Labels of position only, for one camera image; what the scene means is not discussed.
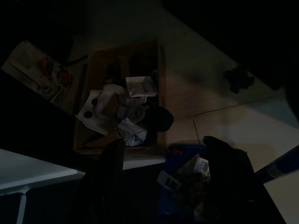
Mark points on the small white labelled pack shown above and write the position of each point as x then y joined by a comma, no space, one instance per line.
201,164

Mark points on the grey plastic bracket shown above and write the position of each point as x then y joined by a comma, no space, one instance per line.
167,180

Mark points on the black crumpled debris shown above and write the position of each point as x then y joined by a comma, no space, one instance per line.
191,189

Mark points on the grey tape roll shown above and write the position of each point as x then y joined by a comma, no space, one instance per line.
135,112

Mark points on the black round object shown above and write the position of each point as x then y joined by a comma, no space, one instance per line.
163,119

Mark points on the white crumpled paper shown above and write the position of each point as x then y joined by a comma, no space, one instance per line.
130,133

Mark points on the black clump on tiles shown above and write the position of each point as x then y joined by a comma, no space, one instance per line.
239,79

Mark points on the brown cardboard box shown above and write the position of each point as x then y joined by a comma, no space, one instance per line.
161,93

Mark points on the small red piece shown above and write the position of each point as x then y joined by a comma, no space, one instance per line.
177,151

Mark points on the white paper packet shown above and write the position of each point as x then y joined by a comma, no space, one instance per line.
140,86

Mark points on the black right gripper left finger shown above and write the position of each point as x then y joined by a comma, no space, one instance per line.
100,182

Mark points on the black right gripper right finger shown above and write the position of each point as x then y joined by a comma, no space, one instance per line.
233,186

